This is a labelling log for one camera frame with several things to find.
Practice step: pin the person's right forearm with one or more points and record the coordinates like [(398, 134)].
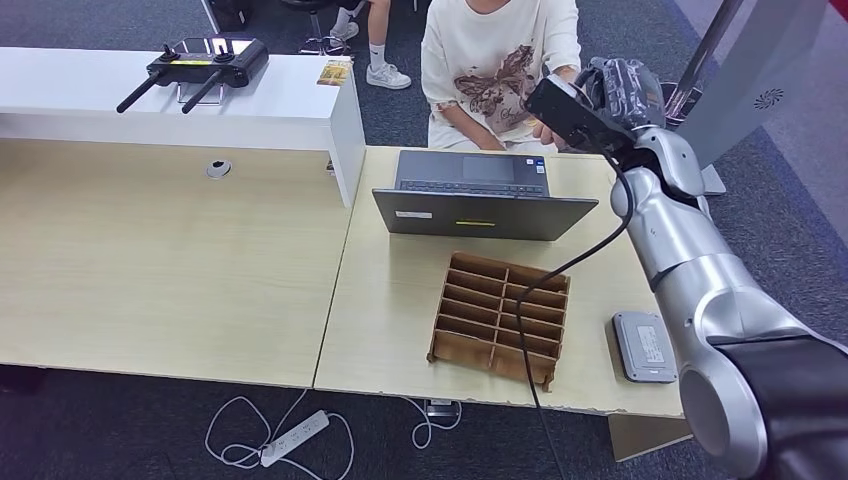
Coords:
[(464, 122)]

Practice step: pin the chrome stanchion post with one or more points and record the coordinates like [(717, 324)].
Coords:
[(709, 46)]

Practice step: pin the brown wooden card organizer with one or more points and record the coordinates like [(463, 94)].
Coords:
[(464, 344)]

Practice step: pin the small grey power adapter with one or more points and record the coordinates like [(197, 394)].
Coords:
[(442, 409)]

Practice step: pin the person's right hand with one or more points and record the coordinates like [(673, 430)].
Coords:
[(491, 144)]

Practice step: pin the white raised counter shelf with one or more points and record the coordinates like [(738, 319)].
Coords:
[(278, 112)]

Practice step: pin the black office chair base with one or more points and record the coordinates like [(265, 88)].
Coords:
[(318, 46)]

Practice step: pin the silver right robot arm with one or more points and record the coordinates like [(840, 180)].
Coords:
[(682, 232)]

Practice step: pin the grey card reader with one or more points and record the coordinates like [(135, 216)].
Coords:
[(644, 348)]

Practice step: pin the red board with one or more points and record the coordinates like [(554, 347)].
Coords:
[(840, 6)]

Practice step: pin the person's left hand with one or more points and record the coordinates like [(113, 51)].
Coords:
[(546, 136)]

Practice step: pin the person's left forearm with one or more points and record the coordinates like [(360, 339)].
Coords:
[(566, 73)]

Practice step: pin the black remote controller with antennas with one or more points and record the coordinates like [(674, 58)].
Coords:
[(218, 63)]

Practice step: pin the yellow printed card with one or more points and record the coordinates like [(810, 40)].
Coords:
[(334, 73)]

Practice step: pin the beige desk side panel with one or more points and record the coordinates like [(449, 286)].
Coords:
[(646, 437)]

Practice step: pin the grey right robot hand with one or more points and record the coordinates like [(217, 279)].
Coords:
[(626, 89)]

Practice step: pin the grey standing sign panel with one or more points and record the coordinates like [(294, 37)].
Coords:
[(762, 66)]

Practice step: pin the black cabinet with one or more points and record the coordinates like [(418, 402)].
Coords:
[(232, 13)]

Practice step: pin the person standing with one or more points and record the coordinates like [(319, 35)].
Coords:
[(387, 76)]

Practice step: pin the white power strip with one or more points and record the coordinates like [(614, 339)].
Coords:
[(295, 438)]

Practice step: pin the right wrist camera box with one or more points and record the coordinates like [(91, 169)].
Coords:
[(563, 112)]

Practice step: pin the grey laptop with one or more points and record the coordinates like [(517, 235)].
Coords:
[(477, 215)]

